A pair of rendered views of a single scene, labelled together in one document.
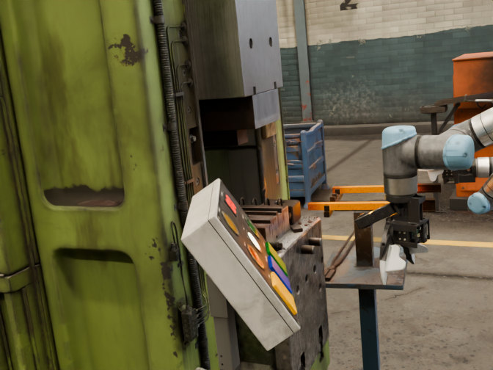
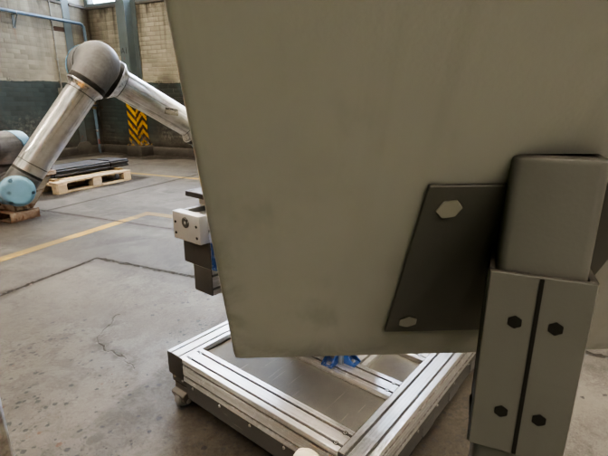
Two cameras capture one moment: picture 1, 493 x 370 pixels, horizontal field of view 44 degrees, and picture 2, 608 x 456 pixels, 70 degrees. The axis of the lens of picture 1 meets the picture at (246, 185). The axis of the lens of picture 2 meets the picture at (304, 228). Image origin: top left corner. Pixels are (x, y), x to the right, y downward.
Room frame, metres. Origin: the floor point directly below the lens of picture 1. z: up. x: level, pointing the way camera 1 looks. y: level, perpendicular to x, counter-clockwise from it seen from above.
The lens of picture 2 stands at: (1.37, 0.27, 1.10)
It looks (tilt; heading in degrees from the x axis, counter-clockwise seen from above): 16 degrees down; 267
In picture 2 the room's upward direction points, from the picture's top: straight up
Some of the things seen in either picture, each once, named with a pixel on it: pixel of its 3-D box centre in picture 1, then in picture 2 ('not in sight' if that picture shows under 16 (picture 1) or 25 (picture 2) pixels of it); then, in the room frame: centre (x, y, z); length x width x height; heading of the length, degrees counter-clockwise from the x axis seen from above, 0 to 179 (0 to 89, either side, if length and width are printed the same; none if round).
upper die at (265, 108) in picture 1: (204, 111); not in sight; (1.87, 0.11, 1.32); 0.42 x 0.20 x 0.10; 65
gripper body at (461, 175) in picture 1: (458, 169); not in sight; (2.17, -0.78, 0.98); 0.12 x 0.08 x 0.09; 70
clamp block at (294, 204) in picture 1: (279, 211); not in sight; (1.97, -0.10, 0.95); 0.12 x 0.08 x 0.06; 65
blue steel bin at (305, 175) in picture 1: (260, 163); not in sight; (6.03, -0.16, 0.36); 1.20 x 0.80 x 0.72; 69
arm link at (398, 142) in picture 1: (400, 151); not in sight; (1.34, -0.35, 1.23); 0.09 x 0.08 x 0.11; 56
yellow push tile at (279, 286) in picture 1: (281, 294); not in sight; (1.14, -0.05, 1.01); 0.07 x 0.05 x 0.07; 0
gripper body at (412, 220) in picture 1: (405, 219); not in sight; (1.34, -0.36, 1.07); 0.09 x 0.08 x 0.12; 49
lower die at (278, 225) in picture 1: (216, 223); not in sight; (1.87, 0.11, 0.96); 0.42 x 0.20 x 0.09; 65
